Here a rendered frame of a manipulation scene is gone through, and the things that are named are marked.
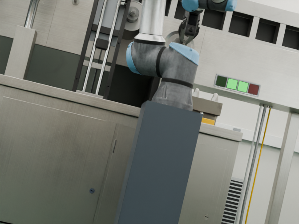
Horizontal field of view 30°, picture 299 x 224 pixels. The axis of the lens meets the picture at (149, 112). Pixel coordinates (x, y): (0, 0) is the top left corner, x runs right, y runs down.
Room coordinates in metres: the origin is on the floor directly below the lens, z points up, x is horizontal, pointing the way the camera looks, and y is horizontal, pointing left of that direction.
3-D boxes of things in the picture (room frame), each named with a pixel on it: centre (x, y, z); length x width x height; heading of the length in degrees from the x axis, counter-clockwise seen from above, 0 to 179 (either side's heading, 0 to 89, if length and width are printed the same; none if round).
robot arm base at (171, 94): (1.99, -0.07, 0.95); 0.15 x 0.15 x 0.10
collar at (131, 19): (2.57, 0.18, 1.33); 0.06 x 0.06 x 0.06; 5
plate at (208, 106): (2.79, -0.23, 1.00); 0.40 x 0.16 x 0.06; 5
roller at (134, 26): (2.72, 0.20, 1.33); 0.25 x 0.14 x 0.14; 5
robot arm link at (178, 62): (2.00, -0.07, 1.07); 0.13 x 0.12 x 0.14; 64
